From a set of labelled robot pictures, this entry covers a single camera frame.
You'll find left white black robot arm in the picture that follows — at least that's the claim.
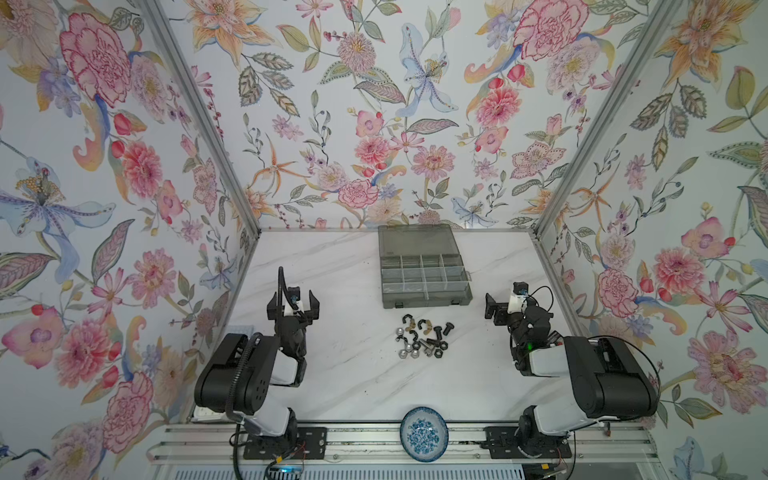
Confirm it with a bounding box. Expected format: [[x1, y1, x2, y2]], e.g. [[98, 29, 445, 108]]
[[194, 287, 320, 442]]

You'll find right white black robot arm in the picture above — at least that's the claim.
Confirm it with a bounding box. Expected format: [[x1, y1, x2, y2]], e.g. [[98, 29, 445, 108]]
[[484, 292, 659, 440]]

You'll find pile of nuts and bolts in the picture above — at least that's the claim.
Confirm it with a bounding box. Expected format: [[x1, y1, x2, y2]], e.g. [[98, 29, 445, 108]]
[[395, 335, 449, 360]]

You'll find yellow grey calculator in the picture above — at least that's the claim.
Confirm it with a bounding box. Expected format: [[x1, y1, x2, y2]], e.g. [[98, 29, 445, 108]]
[[224, 325, 255, 338]]

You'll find grey compartment organizer box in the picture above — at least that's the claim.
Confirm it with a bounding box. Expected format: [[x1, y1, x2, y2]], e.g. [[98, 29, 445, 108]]
[[378, 224, 473, 309]]

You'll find blue patterned ceramic plate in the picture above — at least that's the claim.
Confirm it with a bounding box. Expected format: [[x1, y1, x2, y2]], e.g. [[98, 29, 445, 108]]
[[399, 406, 449, 463]]

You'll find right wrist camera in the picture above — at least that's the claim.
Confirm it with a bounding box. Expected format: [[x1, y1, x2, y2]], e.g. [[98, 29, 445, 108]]
[[507, 282, 529, 314]]

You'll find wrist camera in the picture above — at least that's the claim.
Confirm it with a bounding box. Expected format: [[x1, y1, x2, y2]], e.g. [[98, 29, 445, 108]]
[[284, 287, 301, 303], [507, 282, 529, 314]]

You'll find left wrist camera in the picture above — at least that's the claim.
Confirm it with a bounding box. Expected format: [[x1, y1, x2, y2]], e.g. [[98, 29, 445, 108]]
[[284, 287, 301, 303]]

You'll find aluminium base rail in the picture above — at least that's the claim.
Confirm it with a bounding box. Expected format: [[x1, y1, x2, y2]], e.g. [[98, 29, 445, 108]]
[[147, 422, 659, 466]]

